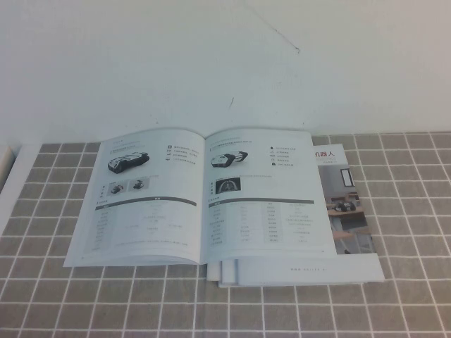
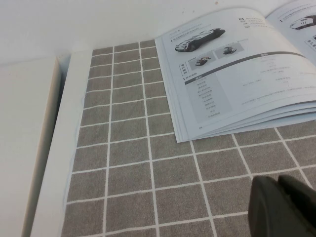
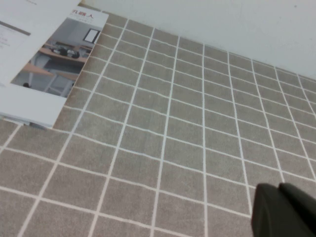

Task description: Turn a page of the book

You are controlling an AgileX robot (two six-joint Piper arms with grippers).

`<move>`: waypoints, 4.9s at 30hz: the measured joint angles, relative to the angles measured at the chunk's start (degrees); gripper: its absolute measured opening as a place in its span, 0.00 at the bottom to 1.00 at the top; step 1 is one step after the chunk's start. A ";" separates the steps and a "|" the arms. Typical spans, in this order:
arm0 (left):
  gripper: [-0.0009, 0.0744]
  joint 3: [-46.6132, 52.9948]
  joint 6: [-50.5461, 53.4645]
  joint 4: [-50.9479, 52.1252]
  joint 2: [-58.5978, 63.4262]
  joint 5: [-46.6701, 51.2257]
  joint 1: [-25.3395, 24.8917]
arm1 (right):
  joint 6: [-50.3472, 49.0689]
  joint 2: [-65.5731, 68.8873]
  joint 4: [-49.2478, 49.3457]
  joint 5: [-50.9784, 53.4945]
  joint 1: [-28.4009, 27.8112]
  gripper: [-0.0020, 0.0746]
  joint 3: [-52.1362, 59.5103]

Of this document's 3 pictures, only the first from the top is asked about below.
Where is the white product catalogue book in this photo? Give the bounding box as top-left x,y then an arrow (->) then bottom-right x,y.
62,127 -> 338,269

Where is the white booklet with curled edge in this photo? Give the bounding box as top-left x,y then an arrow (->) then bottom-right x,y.
218,259 -> 239,287

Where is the booklet with robot photo cover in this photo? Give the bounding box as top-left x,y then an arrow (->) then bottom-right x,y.
236,142 -> 385,286

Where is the grey grid-pattern tablecloth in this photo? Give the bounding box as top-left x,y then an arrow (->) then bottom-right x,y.
0,132 -> 451,338

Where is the beige wooden board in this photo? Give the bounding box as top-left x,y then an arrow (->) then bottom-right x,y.
0,145 -> 14,194

